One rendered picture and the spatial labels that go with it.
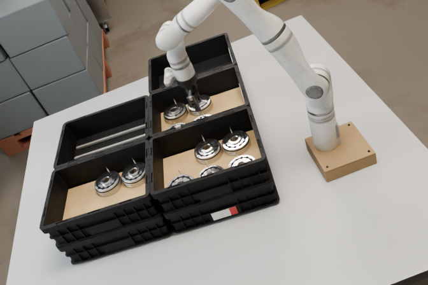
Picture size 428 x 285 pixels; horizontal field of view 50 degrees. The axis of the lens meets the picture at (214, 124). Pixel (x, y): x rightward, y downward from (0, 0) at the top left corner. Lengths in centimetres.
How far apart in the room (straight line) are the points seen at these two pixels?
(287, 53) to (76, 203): 97
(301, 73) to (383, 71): 186
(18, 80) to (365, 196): 273
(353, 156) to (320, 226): 28
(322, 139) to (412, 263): 49
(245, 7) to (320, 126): 51
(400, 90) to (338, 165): 153
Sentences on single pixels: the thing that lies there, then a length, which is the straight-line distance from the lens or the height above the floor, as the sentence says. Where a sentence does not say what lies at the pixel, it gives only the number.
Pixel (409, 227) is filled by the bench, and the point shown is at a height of 70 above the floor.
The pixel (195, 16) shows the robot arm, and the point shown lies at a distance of 144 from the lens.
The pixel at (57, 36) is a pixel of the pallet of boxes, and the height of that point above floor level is 77.
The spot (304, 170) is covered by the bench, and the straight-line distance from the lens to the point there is 172.
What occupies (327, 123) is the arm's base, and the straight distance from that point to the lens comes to 160.
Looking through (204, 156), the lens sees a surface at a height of 86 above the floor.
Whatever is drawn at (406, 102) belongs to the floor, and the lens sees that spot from 301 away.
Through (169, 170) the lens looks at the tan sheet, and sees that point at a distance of 173.
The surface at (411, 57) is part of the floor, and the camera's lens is 337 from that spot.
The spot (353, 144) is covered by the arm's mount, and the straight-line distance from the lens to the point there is 170.
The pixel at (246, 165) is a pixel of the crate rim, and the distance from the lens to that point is 147.
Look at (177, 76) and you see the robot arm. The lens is 162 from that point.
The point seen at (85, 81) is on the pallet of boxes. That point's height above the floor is 36.
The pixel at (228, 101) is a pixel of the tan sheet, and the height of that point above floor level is 83.
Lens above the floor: 195
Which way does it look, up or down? 38 degrees down
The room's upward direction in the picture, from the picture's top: 22 degrees counter-clockwise
